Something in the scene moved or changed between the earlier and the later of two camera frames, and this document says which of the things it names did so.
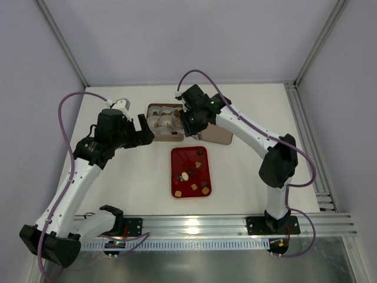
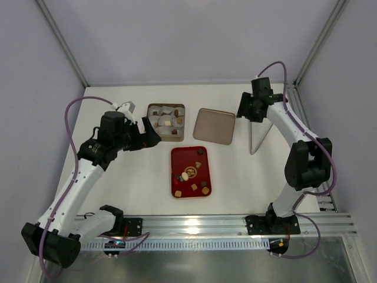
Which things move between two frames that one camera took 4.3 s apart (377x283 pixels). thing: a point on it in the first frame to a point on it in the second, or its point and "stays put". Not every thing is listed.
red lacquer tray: x=190 y=172 stays put
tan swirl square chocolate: x=194 y=186 stays put
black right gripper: x=187 y=122 to x=247 y=109
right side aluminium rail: x=323 y=188 stays put
